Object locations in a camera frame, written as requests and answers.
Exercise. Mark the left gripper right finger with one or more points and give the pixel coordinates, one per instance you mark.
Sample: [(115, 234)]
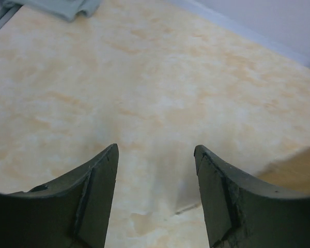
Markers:
[(241, 210)]

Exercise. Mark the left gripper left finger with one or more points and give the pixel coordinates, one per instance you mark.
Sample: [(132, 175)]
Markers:
[(72, 210)]

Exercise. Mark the brown cardboard box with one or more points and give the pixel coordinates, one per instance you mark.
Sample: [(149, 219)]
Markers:
[(292, 172)]

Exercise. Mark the grey folded cloth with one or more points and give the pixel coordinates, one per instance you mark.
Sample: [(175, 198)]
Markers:
[(67, 10)]

